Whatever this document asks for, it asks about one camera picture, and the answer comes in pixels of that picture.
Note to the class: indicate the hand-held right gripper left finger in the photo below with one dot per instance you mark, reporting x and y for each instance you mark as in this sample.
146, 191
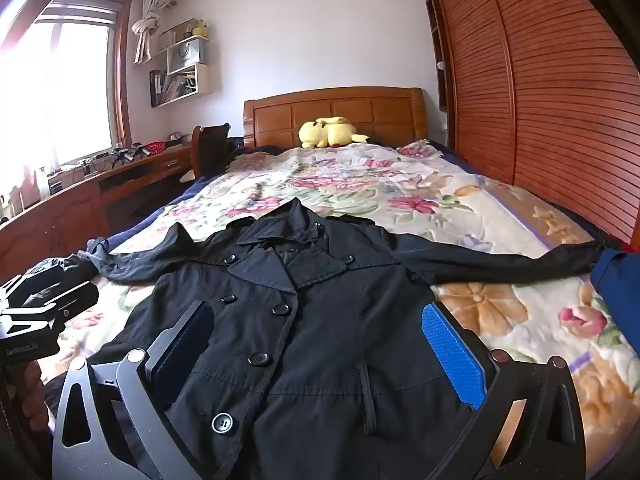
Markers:
186, 344

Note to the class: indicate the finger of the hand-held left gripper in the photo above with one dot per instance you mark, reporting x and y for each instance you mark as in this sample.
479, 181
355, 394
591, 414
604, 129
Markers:
70, 300
55, 270

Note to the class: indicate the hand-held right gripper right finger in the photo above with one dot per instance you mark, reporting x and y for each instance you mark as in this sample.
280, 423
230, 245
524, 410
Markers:
452, 355

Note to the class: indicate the black coat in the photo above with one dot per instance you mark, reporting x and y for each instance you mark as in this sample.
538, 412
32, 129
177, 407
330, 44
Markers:
300, 360

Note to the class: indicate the person's left hand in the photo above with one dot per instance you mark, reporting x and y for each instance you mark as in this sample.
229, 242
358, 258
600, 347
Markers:
27, 392

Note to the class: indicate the wooden desk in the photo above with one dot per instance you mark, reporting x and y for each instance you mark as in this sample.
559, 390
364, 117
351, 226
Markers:
50, 220

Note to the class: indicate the black device on desk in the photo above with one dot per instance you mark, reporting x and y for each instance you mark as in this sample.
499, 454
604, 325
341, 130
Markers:
125, 155

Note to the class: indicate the red basket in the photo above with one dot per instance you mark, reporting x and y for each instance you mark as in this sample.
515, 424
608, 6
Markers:
155, 148

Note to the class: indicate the floral blanket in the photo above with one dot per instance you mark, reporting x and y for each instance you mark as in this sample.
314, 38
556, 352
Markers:
400, 185

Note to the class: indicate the metal bowl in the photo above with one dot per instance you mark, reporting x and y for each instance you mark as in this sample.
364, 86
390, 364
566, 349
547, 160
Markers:
175, 137

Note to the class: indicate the window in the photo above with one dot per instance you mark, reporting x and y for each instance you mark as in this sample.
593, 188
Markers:
60, 90

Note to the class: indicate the blue cloth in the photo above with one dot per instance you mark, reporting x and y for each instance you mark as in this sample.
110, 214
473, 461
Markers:
617, 275

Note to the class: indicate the wooden chair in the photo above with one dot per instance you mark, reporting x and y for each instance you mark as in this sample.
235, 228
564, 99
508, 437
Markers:
212, 150

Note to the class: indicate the row of binders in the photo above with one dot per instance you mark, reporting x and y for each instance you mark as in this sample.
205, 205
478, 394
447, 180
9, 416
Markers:
156, 86

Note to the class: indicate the white paper bag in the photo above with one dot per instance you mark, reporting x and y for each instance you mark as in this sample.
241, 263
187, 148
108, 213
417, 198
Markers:
186, 56

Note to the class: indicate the yellow plush toy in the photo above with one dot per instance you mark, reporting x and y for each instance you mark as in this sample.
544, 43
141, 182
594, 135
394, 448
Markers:
330, 132

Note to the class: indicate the wooden slatted wardrobe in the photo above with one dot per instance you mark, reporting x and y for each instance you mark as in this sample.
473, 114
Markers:
525, 110

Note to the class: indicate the tied beige curtain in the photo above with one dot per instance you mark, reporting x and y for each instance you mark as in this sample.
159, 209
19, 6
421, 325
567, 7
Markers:
146, 30

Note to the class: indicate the wooden bed headboard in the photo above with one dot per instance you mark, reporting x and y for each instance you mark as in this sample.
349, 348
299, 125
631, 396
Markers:
350, 110

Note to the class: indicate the yellow shelf ornament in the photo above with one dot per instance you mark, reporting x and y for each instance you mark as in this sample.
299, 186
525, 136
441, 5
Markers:
200, 28

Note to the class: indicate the white wall shelf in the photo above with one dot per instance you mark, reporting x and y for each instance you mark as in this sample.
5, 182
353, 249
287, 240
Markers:
200, 80

